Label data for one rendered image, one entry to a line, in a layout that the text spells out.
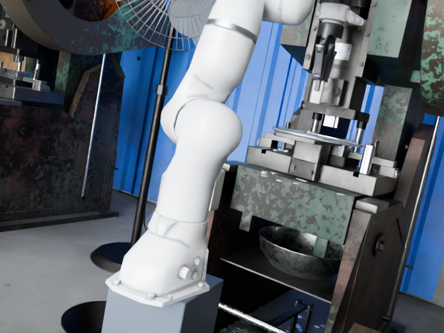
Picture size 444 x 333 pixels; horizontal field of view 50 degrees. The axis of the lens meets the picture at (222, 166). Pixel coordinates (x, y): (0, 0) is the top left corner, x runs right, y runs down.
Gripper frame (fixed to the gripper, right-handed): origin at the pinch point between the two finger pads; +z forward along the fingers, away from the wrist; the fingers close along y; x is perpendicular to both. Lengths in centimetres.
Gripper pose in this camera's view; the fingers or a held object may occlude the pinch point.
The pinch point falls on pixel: (317, 92)
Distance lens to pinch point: 151.7
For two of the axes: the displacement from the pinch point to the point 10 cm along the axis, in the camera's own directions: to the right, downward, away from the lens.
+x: 8.4, 2.4, -5.0
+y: -5.2, 0.4, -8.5
